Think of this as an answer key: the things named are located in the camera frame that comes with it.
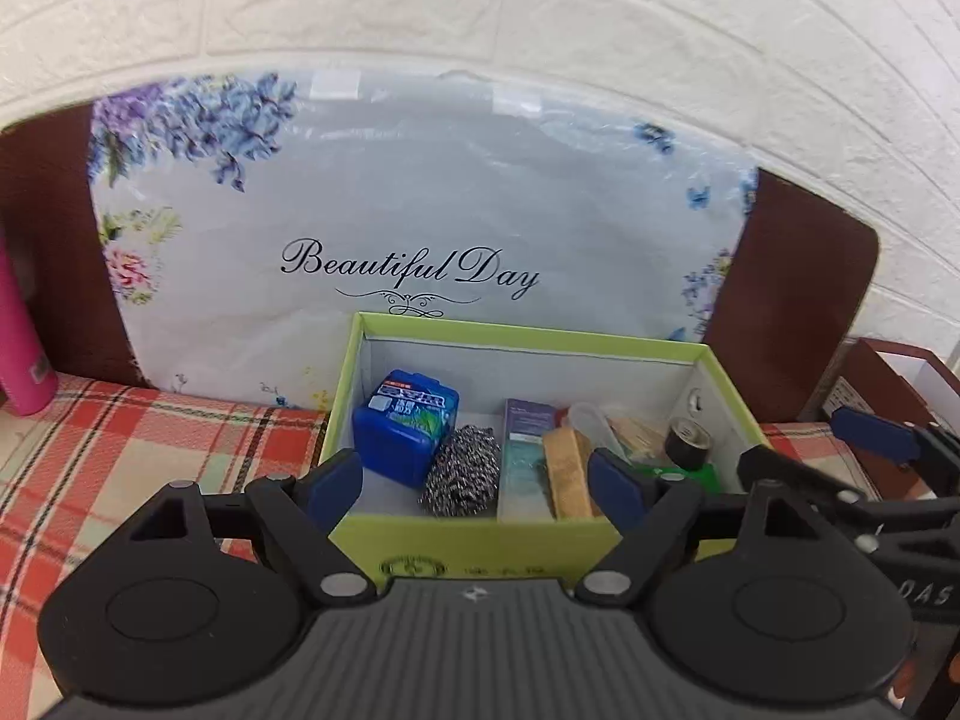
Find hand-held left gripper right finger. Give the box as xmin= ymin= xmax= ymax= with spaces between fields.
xmin=576 ymin=448 xmax=807 ymax=605

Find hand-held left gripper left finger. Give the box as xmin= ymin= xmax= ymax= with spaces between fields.
xmin=124 ymin=450 xmax=376 ymax=607

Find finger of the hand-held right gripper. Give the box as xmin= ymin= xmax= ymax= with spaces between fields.
xmin=831 ymin=407 xmax=960 ymax=496
xmin=737 ymin=446 xmax=886 ymax=541

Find clear plastic case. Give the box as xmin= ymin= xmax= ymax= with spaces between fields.
xmin=607 ymin=416 xmax=668 ymax=466

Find clear plastic container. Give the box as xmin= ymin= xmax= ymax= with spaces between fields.
xmin=559 ymin=403 xmax=631 ymax=466

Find black tape roll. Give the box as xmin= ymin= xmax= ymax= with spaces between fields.
xmin=664 ymin=418 xmax=710 ymax=470

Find blue plastic container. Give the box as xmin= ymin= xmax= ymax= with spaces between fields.
xmin=352 ymin=369 xmax=461 ymax=492

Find teal and purple box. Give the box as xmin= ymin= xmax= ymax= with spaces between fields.
xmin=496 ymin=399 xmax=560 ymax=522

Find steel wool scrubber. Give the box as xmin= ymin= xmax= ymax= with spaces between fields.
xmin=418 ymin=425 xmax=502 ymax=518

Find light green box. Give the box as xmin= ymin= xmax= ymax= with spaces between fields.
xmin=319 ymin=311 xmax=767 ymax=586

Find brown cardboard box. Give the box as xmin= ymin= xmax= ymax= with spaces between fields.
xmin=799 ymin=337 xmax=960 ymax=500

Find brown wooden headboard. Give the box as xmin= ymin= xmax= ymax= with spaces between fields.
xmin=0 ymin=101 xmax=880 ymax=425

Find plaid bed sheet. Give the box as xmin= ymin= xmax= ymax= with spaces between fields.
xmin=0 ymin=371 xmax=960 ymax=720

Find floral printed plastic bag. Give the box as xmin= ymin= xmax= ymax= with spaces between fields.
xmin=88 ymin=69 xmax=760 ymax=413

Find pink thermos bottle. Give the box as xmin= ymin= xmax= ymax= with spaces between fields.
xmin=0 ymin=229 xmax=59 ymax=417

